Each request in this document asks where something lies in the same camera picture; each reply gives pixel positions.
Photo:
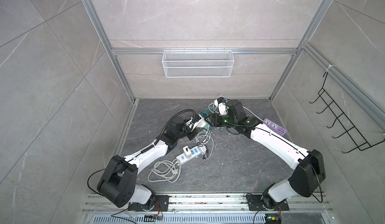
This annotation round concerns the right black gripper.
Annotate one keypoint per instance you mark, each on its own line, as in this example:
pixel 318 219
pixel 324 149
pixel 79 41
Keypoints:
pixel 215 118

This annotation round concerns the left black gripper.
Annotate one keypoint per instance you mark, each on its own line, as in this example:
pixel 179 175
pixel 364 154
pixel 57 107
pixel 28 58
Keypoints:
pixel 192 135

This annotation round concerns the white square charger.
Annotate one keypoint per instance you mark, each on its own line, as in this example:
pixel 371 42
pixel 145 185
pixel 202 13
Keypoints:
pixel 187 152

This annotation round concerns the white blue power strip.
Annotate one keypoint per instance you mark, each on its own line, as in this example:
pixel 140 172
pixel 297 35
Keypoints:
pixel 181 158

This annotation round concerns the white charger adapter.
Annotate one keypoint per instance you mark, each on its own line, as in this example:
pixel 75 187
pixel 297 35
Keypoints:
pixel 203 149

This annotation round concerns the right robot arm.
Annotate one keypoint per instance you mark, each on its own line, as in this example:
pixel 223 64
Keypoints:
pixel 308 166

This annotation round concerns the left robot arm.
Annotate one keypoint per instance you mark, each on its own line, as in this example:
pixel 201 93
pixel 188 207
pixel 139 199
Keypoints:
pixel 118 181

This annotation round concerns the purple power strip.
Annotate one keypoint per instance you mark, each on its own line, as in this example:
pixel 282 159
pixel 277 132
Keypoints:
pixel 275 127

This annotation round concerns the white wire mesh basket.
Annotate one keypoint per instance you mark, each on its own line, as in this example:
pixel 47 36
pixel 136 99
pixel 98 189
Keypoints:
pixel 197 63

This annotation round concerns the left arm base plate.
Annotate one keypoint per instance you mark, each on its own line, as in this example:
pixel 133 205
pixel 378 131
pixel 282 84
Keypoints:
pixel 160 201

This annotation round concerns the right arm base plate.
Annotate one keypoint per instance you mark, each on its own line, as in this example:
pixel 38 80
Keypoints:
pixel 258 202

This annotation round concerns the black wire hook rack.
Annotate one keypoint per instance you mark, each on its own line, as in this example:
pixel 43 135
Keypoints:
pixel 349 129

